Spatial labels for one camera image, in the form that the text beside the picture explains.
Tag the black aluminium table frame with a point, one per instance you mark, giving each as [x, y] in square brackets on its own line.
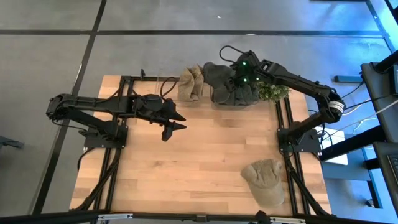
[109, 174]

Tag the dark green denim baseball cap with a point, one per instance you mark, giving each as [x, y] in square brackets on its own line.
[245, 96]
[217, 74]

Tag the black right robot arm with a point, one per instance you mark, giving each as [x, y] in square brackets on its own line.
[295, 80]

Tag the dark floor stand foot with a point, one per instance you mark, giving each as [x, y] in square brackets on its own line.
[11, 143]

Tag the beige cotton baseball cap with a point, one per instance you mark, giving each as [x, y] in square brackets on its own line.
[264, 183]
[185, 85]
[199, 77]

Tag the green potted plant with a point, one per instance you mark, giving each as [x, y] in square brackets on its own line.
[273, 91]

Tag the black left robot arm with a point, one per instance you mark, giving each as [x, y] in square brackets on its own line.
[93, 102]

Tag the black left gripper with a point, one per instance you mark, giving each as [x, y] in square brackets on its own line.
[149, 107]

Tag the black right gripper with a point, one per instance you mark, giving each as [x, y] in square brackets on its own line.
[242, 81]

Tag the black wheeled cart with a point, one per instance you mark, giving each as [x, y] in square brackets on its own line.
[379, 93]

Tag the white sheet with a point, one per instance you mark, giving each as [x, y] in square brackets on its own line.
[334, 155]

